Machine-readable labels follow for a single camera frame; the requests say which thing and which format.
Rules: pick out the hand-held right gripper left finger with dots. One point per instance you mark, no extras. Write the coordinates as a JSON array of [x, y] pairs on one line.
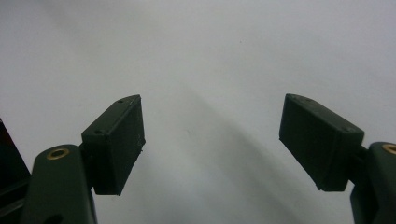
[[116, 146]]

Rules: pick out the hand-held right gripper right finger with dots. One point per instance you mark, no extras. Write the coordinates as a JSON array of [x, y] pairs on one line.
[[317, 143]]

